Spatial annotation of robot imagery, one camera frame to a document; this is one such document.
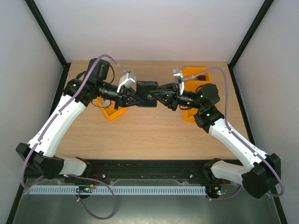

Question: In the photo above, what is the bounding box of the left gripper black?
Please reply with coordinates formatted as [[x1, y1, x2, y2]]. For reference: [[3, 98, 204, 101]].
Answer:
[[97, 81, 144, 111]]

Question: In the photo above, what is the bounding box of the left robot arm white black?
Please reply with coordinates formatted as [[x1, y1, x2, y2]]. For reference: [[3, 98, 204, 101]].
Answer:
[[16, 55, 144, 179]]

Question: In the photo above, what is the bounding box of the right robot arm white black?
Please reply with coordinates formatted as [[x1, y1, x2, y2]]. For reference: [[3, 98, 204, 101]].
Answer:
[[149, 83, 281, 198]]

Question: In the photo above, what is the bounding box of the small yellow bin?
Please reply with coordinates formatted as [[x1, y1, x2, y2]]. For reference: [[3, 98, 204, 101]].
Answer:
[[96, 97, 127, 121]]

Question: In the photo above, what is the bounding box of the yellow three-compartment bin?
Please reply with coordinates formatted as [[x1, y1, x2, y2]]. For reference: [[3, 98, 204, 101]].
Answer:
[[181, 66, 212, 123]]

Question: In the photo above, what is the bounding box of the black item in bin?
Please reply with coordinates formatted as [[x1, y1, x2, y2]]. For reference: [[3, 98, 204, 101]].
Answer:
[[196, 75, 206, 81]]

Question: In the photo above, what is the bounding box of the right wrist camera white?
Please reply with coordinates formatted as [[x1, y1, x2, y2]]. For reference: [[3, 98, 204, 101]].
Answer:
[[173, 69, 185, 95]]

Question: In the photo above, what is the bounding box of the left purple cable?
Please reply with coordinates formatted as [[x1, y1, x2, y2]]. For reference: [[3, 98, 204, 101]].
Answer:
[[20, 54, 129, 220]]

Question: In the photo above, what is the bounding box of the purple cable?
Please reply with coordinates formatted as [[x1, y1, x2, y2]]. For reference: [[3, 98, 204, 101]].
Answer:
[[182, 67, 285, 202], [20, 54, 129, 220]]

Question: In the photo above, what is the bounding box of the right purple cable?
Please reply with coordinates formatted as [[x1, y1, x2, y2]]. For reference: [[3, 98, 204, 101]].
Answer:
[[182, 67, 285, 202]]

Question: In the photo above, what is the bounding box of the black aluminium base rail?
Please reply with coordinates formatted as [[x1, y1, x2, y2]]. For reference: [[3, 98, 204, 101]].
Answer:
[[23, 159, 274, 185]]

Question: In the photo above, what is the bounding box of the white slotted cable duct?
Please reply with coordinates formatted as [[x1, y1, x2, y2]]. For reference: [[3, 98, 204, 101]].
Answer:
[[28, 185, 206, 196]]

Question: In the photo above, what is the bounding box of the left black frame post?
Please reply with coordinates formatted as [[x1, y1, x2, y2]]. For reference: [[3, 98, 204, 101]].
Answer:
[[24, 0, 71, 68]]

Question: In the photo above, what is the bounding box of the black frame post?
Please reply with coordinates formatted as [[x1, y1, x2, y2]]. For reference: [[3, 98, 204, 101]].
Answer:
[[228, 0, 275, 70], [24, 0, 71, 68]]

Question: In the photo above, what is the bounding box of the right black frame post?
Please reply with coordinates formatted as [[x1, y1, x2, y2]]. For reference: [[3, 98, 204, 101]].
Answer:
[[228, 0, 275, 70]]

